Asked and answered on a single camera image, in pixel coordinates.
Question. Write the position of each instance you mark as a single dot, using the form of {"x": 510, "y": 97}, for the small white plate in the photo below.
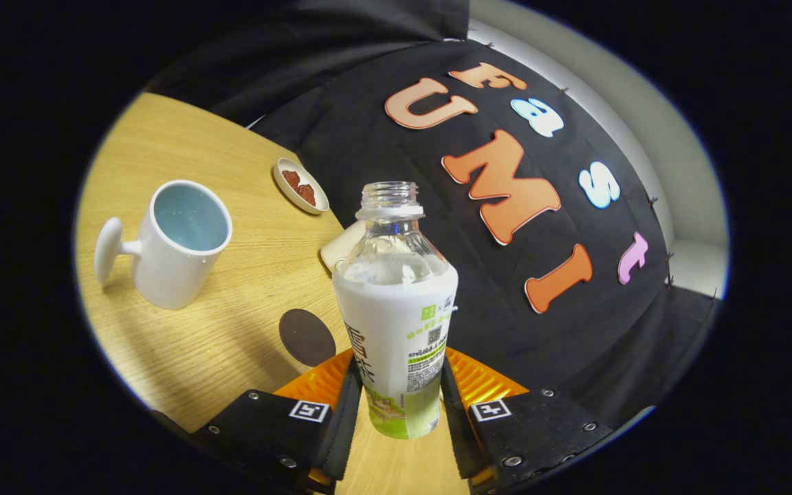
{"x": 286, "y": 185}

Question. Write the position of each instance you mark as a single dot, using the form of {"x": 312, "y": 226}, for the wooden table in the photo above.
{"x": 231, "y": 344}

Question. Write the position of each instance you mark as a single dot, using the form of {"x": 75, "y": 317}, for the dark brown round coaster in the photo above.
{"x": 306, "y": 338}

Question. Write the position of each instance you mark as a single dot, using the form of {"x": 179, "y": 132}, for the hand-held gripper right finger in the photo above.
{"x": 454, "y": 426}

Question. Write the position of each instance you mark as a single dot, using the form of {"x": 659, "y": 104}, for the white cup with blue inside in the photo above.
{"x": 172, "y": 275}

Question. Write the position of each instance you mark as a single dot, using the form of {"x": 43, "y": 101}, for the red dried snacks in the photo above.
{"x": 300, "y": 187}

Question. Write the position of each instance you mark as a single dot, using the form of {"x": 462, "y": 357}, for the clear bottle with white label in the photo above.
{"x": 392, "y": 316}

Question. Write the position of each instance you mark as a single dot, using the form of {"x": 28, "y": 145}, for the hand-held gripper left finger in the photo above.
{"x": 346, "y": 426}

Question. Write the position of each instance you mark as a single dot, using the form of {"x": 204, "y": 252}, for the cream toaster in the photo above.
{"x": 339, "y": 249}

